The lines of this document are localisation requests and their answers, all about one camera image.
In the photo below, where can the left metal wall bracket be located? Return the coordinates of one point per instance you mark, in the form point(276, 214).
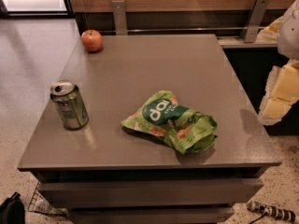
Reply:
point(119, 15)

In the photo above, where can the green soda can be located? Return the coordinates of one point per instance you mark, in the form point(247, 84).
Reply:
point(69, 104)

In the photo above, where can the green rice chip bag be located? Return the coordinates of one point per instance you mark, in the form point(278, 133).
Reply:
point(181, 128)

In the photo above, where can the wire basket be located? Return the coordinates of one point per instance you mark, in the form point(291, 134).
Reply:
point(39, 205)

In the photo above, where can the black bag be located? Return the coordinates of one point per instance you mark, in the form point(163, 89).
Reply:
point(12, 210)

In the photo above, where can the black white striped power strip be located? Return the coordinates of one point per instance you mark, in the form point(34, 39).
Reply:
point(272, 211)

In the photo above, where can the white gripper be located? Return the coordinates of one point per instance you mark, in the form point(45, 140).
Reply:
point(290, 32)

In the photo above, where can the red apple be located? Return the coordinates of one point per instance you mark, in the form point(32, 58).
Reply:
point(92, 40)

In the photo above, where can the window frame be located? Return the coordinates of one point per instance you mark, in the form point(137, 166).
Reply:
point(24, 8)

